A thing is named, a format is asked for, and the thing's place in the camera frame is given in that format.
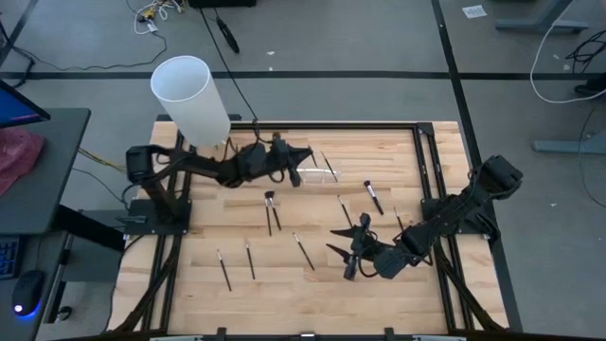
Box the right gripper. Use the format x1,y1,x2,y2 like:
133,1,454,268
325,213,371,280

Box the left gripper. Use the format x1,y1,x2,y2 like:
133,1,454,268
270,132,314,188

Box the black fan makeup brush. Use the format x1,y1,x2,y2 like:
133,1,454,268
263,189,283,232

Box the clear acrylic organizer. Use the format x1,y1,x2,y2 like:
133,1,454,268
296,166,343,187

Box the white shade wooden base lamp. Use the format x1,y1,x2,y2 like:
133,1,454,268
150,55,238,157

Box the black marker-shaped tool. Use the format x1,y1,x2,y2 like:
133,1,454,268
215,15,241,55

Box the black box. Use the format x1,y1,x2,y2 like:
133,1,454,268
187,0,258,9

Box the white paper tag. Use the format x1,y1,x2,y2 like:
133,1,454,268
462,4,489,20

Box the grey desk foot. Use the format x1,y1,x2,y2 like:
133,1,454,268
531,131,606,155
495,0,592,35

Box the black side desk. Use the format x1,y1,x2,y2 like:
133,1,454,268
0,107,92,341

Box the pink cloth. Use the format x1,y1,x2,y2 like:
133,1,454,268
0,126,47,196

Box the black caster wheel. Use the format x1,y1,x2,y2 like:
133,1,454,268
53,305,75,324

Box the computer monitor blue screen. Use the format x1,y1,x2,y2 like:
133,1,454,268
0,78,52,130

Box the black computer mouse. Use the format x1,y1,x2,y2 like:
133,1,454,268
10,268,47,317

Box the black keyboard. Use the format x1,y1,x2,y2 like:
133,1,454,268
0,235,21,281

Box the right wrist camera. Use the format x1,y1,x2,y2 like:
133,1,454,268
363,236,385,266

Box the black aluminium table frame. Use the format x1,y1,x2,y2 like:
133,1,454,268
107,120,525,341

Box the black floor cable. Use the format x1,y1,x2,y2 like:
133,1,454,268
197,7,260,122

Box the yellow cables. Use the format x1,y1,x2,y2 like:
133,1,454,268
77,146,128,175

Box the white yellow cable bundle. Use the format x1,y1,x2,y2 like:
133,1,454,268
133,0,185,36

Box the white floor cable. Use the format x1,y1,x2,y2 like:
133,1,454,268
528,21,606,105

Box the black cable tangle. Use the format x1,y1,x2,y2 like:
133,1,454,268
565,29,606,77

